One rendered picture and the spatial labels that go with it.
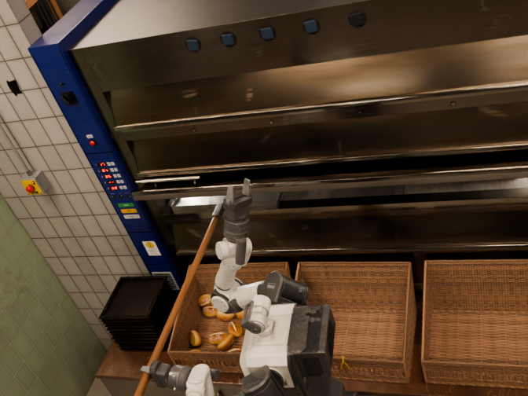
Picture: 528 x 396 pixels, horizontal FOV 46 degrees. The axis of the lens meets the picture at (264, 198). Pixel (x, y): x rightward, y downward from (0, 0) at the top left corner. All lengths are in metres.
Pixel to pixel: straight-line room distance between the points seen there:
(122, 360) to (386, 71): 2.01
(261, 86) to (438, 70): 0.69
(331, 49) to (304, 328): 1.02
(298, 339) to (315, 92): 0.97
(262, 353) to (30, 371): 2.01
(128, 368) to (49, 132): 1.25
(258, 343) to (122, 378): 1.42
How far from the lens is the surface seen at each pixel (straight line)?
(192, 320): 3.33
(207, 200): 3.10
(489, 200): 2.73
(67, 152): 3.14
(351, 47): 2.36
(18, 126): 3.19
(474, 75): 2.38
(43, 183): 3.31
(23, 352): 3.75
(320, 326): 2.05
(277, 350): 2.03
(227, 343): 3.14
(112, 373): 3.40
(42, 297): 3.83
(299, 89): 2.48
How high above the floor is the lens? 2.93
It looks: 36 degrees down
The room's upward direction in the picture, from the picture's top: 19 degrees counter-clockwise
